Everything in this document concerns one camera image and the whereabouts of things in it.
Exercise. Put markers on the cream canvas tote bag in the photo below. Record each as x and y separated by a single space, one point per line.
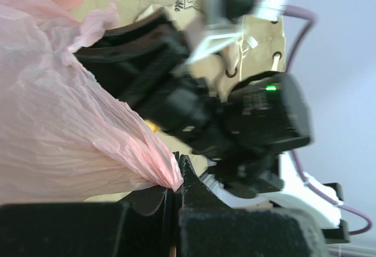
252 40

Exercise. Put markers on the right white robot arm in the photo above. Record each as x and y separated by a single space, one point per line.
248 136

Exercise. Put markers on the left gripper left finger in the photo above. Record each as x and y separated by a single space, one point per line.
137 225

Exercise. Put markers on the pink plastic bag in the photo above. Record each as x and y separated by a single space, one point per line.
64 137

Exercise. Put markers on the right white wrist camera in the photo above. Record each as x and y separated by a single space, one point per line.
218 23

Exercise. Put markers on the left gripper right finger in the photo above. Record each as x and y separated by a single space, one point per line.
208 227

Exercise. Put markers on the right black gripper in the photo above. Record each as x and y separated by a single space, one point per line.
167 94

